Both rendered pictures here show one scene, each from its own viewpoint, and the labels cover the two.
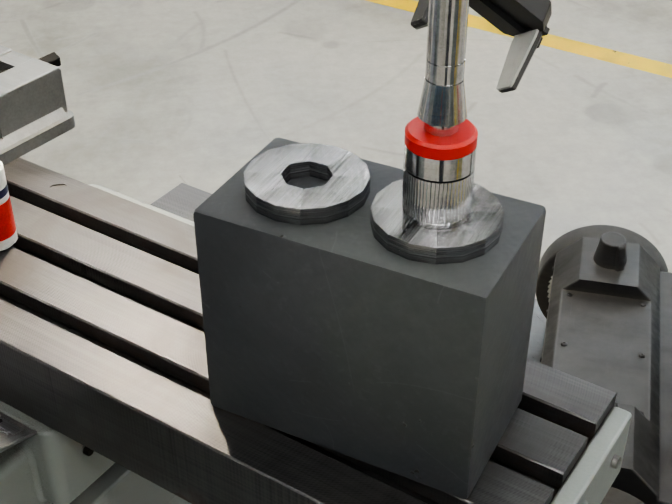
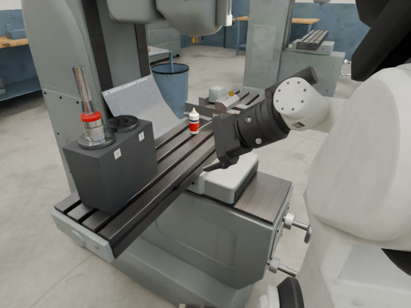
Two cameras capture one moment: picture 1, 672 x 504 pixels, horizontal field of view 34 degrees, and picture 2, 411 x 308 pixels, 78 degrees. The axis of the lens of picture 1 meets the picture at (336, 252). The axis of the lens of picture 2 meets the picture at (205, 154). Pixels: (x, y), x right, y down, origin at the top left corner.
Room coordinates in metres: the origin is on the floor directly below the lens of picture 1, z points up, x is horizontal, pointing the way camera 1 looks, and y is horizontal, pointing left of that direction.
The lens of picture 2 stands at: (0.87, -0.65, 1.43)
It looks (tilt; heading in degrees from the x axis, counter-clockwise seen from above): 33 degrees down; 87
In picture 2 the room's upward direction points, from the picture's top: straight up
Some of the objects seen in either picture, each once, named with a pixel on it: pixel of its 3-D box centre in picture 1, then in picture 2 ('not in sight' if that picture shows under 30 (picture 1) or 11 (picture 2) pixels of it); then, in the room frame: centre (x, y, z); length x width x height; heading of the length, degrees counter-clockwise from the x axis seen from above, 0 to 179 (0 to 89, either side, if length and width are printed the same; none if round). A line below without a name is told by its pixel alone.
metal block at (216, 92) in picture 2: not in sight; (217, 94); (0.98, 0.47, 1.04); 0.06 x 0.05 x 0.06; 54
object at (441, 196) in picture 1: (438, 176); (93, 127); (0.62, -0.07, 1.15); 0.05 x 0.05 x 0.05
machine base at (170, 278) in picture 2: not in sight; (166, 235); (0.67, 0.46, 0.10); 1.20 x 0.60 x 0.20; 147
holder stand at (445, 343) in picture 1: (368, 304); (117, 159); (0.65, -0.02, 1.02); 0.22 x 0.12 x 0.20; 63
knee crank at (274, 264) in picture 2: not in sight; (294, 274); (1.25, -0.08, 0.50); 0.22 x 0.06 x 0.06; 147
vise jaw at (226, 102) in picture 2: not in sight; (227, 102); (1.03, 0.44, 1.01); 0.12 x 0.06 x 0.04; 54
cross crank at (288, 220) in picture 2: not in sight; (301, 225); (1.30, 0.05, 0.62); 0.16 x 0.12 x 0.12; 147
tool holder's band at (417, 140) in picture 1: (440, 135); (90, 115); (0.62, -0.07, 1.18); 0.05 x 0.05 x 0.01
